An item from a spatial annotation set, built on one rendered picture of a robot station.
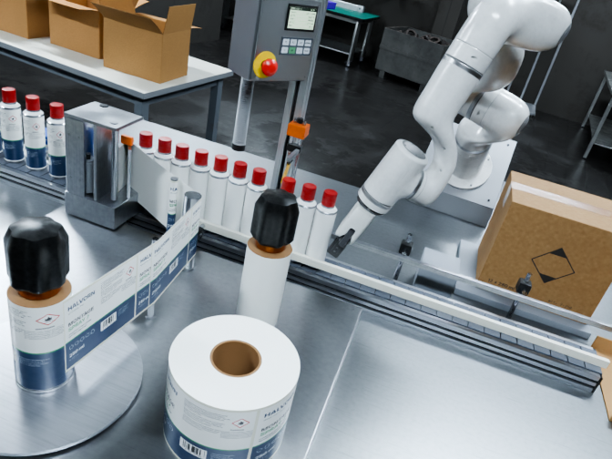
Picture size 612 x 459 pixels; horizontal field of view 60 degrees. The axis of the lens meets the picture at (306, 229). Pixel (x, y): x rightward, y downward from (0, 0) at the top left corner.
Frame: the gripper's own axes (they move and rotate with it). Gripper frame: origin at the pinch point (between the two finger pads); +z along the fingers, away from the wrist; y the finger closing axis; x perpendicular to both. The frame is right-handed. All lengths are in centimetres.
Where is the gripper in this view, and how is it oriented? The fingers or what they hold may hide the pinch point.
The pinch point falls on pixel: (336, 248)
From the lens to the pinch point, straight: 131.3
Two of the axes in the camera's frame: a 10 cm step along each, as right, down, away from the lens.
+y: -3.0, 4.3, -8.5
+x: 8.1, 5.8, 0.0
